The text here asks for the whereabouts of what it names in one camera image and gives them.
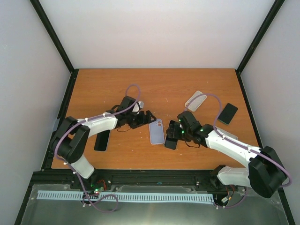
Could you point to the white phone case right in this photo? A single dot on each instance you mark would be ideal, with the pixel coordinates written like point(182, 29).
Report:
point(229, 135)

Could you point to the lavender phone case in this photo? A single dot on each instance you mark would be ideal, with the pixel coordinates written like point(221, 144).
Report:
point(156, 132)

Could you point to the black phone green edge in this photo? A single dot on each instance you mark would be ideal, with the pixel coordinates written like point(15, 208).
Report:
point(227, 113)

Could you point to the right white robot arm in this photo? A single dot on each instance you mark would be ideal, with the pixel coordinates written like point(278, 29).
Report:
point(262, 169)

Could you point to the light blue cable duct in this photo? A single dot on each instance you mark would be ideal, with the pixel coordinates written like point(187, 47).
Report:
point(128, 197)

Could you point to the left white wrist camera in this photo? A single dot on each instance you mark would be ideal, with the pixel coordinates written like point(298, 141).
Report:
point(138, 106)

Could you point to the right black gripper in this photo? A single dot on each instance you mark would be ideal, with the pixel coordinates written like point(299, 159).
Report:
point(173, 132)

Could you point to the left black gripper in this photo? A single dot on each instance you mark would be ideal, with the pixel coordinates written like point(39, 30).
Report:
point(142, 120)

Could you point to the clear white phone case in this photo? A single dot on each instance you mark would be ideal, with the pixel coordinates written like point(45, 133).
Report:
point(194, 102)

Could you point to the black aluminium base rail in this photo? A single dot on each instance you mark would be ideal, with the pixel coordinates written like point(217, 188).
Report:
point(198, 179)

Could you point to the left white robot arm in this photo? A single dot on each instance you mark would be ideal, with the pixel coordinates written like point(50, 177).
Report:
point(70, 139)

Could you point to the black frame post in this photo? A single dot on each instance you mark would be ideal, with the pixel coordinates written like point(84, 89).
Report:
point(52, 34)
point(275, 8)

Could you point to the right black frame post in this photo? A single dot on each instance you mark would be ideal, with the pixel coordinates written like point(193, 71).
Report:
point(275, 8)

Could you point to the left black frame post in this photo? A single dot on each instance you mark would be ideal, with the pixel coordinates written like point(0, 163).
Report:
point(52, 34)

